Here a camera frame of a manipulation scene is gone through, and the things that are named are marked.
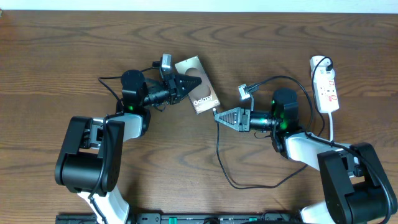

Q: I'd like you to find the black USB charging cable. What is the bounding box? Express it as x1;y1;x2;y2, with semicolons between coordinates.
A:
212;56;334;190

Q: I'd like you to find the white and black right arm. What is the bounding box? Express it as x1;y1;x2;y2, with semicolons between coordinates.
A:
214;88;397;223

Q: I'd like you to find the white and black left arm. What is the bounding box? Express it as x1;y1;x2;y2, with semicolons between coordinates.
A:
55;70;202;223

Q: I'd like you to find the white USB charger adapter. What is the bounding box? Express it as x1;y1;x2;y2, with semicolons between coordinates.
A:
312;64;335;82

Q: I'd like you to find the white power strip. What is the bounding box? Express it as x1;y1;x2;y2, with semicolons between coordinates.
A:
310;55;339;114

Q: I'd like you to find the white power strip cord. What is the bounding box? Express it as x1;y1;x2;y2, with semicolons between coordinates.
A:
328;112;334;142

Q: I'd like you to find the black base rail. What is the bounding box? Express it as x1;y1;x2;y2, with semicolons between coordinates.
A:
55;212;303;224

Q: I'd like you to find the black right camera cable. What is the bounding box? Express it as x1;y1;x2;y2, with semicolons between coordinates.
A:
248;75;393;224

